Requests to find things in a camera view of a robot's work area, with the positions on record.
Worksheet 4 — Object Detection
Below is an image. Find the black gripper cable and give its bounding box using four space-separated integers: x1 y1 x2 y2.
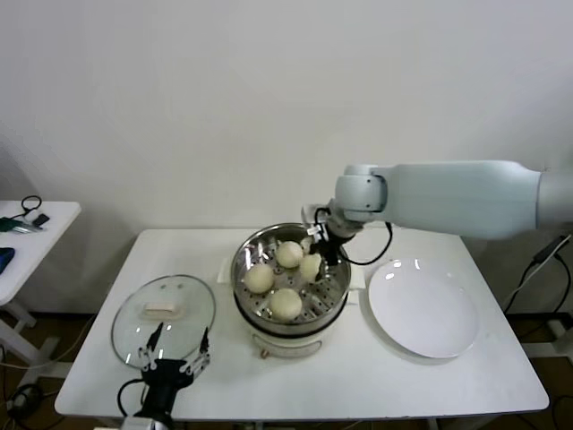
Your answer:
339 221 395 266
116 378 149 416

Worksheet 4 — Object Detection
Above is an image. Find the white electric cooking pot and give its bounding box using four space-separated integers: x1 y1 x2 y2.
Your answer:
218 254 366 359

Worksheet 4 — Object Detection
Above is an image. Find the perforated steel steamer basket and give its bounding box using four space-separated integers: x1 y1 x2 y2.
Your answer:
231 222 353 326

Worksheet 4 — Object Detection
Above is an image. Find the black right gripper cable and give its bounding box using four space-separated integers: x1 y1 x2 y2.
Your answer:
339 221 395 266

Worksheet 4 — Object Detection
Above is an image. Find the white round plate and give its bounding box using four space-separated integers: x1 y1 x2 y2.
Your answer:
367 258 480 358

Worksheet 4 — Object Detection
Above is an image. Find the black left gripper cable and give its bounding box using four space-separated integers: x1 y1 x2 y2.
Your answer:
116 378 149 416

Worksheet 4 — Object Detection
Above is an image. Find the white side table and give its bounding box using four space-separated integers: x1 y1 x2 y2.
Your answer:
0 200 81 373

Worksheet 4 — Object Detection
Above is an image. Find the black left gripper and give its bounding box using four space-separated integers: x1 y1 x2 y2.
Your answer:
136 322 212 414

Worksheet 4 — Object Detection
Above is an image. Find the glass lid with white handle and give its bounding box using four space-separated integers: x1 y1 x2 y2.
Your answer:
110 274 217 371

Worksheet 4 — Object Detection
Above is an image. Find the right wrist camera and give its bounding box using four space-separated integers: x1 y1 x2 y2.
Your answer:
300 203 329 237

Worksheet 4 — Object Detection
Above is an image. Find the white steamed baozi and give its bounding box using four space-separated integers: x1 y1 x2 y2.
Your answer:
298 253 321 284
275 240 304 270
244 264 276 295
269 288 304 322

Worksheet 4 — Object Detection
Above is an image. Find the blue object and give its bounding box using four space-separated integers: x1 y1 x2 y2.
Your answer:
0 246 17 275

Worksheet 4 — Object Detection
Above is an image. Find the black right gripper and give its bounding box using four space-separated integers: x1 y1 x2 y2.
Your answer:
306 226 345 285

